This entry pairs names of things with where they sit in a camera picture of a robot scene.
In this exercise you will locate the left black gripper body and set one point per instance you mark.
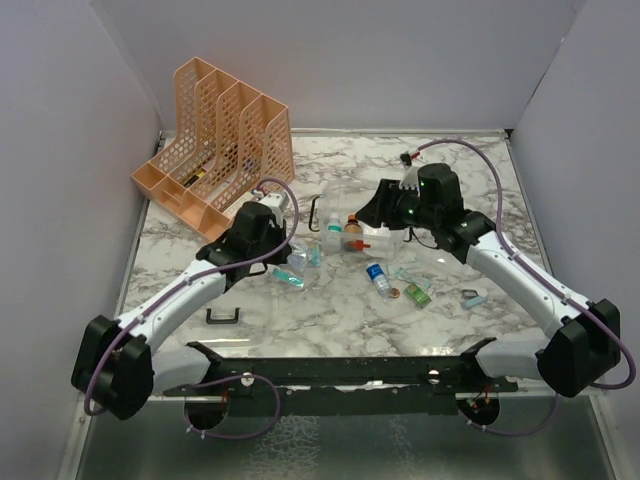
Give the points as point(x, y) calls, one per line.
point(275, 238)

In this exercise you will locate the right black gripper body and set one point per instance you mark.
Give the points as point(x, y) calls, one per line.
point(410, 211)

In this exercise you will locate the blue white medicine carton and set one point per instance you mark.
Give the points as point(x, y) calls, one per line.
point(376, 234)

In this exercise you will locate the brown bottle orange cap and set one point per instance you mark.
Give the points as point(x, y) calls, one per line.
point(352, 227)

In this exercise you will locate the clear teal blister packs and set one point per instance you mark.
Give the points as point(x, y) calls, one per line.
point(299, 265)

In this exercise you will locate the clear plastic medicine box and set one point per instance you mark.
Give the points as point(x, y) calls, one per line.
point(347, 197)

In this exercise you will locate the white bottle green cap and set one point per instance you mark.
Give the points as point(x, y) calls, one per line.
point(332, 240)

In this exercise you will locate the blue labelled small bottle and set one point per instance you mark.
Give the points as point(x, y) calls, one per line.
point(379, 280)

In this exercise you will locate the clear teal sachet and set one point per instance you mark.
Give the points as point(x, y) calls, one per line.
point(409, 272)

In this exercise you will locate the green small medicine box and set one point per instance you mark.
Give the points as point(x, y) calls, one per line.
point(417, 295)

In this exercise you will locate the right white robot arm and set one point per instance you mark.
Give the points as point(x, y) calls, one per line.
point(580, 344)

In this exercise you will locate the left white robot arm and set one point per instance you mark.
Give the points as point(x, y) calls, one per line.
point(114, 367)

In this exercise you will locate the peach plastic file organizer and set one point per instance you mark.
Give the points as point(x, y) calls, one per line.
point(230, 140)

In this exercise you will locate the light blue clip item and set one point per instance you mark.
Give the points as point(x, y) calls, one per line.
point(473, 297)

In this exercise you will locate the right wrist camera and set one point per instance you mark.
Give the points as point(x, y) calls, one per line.
point(410, 180)

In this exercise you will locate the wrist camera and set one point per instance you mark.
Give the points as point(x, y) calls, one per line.
point(410, 180)
point(276, 201)

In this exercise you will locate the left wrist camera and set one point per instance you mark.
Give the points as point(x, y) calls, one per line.
point(276, 201)

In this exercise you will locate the black box lid handle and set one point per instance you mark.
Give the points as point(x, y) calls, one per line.
point(213, 318)

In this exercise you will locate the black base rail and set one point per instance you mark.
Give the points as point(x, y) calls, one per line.
point(344, 386)

